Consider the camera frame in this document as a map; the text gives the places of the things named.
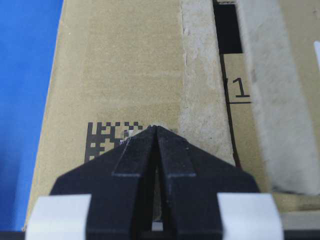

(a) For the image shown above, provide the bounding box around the brown cardboard box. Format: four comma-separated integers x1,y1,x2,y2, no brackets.
22,0,320,232

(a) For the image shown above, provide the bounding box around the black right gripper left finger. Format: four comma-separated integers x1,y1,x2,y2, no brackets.
25,124,158,240

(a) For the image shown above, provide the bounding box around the blue table mat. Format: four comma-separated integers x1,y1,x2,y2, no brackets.
0,0,63,231

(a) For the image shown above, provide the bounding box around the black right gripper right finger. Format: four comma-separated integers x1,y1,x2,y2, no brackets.
156,125,285,240

